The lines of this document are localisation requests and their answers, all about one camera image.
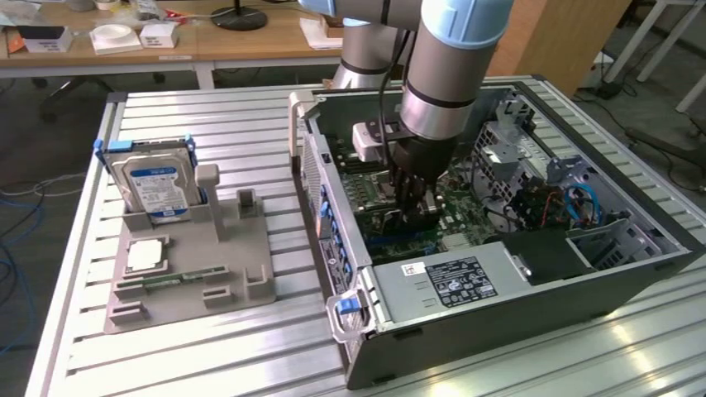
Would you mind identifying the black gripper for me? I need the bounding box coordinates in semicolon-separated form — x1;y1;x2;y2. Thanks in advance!
384;138;458;185

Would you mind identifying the green GPU with black fan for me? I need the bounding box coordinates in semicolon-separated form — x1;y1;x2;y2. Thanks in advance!
367;197;446;243

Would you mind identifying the CPU socket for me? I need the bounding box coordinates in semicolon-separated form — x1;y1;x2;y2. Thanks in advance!
369;171;395;199

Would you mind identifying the perforated metal drive cage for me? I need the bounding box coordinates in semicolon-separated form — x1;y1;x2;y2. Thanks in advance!
472;97;558;199

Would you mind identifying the green motherboard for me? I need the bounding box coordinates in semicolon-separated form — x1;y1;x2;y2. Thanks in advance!
324;136;508;265

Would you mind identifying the grey power supply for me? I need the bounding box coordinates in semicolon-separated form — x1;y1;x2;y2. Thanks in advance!
372;242;534;326

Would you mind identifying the stack of white papers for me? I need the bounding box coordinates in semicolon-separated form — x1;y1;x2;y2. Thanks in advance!
299;16;344;51

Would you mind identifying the wooden cabinet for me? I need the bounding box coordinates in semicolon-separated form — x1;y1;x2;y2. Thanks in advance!
484;0;632;98

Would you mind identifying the wooden desk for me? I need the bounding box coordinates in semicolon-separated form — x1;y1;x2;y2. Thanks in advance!
0;0;347;90

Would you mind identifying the open black PC case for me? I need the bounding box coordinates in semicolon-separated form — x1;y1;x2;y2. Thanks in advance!
288;80;706;392

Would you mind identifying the grey parts rack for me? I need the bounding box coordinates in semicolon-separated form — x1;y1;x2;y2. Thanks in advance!
103;163;276;335

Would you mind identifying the black monitor stand base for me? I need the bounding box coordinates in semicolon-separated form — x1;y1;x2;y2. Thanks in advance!
211;0;269;32

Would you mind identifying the hard disk with blue caddy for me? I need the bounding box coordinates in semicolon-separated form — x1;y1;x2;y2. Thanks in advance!
93;134;200;227

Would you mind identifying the green RAM stick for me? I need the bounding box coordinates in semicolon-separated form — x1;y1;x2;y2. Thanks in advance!
140;266;231;289

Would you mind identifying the silver CPU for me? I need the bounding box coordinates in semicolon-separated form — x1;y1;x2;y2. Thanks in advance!
124;238;168;275

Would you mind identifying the small white box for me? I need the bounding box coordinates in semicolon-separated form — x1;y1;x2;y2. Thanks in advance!
137;22;181;50

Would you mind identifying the white round holder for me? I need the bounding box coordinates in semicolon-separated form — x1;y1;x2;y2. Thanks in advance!
89;22;144;56

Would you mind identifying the white box with dark lid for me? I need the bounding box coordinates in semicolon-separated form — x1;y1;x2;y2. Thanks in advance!
16;25;74;54

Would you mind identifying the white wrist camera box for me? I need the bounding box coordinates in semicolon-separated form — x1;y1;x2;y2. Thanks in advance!
351;121;412;163

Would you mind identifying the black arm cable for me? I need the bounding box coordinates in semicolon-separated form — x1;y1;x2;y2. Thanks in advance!
377;31;416;166

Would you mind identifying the red wire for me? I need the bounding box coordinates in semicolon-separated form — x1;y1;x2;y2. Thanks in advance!
542;190;564;227

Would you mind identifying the blue wire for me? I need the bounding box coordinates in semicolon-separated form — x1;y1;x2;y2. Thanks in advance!
566;181;604;227

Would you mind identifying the white table frame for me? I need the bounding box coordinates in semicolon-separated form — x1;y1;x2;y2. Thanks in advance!
603;0;706;115

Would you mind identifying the white floor cable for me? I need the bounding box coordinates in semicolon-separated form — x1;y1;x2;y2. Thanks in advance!
0;172;89;198

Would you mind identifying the blue floor cable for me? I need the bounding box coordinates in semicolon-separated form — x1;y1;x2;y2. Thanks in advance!
0;198;44;356

